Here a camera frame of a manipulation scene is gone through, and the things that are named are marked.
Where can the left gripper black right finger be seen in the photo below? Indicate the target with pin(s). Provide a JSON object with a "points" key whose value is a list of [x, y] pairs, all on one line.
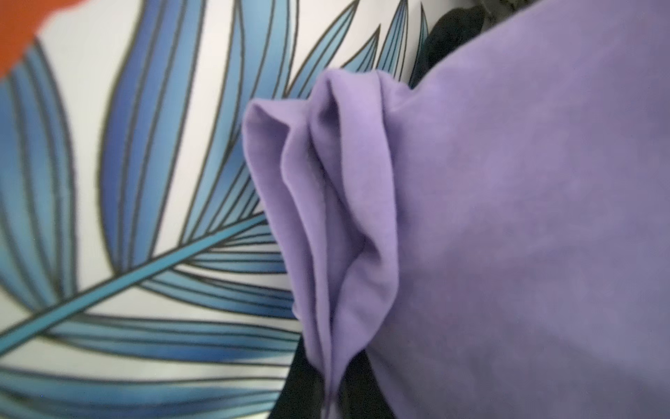
{"points": [[360, 396]]}

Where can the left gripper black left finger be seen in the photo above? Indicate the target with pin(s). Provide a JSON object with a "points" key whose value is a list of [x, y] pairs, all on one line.
{"points": [[302, 396]]}

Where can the purple t-shirt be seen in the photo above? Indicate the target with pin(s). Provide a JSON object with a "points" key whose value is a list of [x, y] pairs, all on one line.
{"points": [[497, 238]]}

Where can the folded black t-shirt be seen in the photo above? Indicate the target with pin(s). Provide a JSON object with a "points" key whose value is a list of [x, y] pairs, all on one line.
{"points": [[453, 30]]}

